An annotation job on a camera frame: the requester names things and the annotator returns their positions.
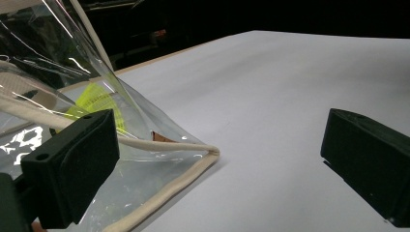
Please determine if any clear plastic bag beige trim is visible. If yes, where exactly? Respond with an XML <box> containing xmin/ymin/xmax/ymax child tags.
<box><xmin>0</xmin><ymin>0</ymin><xmax>221</xmax><ymax>232</ymax></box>

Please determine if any yellow shuttlecock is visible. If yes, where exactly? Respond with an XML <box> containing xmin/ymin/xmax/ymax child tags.
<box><xmin>65</xmin><ymin>81</ymin><xmax>128</xmax><ymax>135</ymax></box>

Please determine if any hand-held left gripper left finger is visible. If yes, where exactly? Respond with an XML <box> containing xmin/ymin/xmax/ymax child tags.
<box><xmin>19</xmin><ymin>108</ymin><xmax>121</xmax><ymax>230</ymax></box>

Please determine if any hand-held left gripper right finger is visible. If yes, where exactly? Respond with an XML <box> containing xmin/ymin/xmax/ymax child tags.
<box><xmin>320</xmin><ymin>107</ymin><xmax>410</xmax><ymax>228</ymax></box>

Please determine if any white table cover sheet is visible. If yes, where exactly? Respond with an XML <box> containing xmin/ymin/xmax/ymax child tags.
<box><xmin>57</xmin><ymin>30</ymin><xmax>410</xmax><ymax>232</ymax></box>

